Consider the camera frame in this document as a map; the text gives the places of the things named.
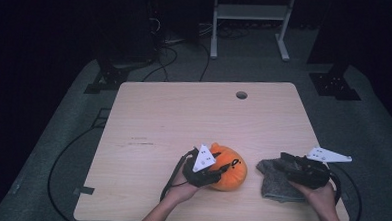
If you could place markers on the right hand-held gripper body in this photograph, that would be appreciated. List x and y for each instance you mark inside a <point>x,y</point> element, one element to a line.
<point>309,174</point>

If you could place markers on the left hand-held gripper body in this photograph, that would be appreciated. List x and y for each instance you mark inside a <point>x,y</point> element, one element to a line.
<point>203,159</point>

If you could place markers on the orange plush toy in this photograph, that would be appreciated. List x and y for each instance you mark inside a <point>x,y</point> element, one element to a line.
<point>232,177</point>

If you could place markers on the grey fuzzy cloth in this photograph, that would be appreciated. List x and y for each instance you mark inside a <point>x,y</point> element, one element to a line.
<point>275,185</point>

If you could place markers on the person's right hand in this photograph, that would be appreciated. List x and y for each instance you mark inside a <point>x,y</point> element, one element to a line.
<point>322,199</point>

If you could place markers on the person's left hand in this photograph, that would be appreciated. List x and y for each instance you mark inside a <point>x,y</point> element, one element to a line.
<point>182,191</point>

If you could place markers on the black stand base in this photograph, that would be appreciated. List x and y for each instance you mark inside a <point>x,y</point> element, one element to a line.
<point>335,86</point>
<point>106,83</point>

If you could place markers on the dark equipment cabinet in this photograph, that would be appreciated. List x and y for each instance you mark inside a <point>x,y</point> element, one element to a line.
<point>131,27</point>

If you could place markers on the white metal desk frame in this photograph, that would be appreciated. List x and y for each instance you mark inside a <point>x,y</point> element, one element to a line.
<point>248,12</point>

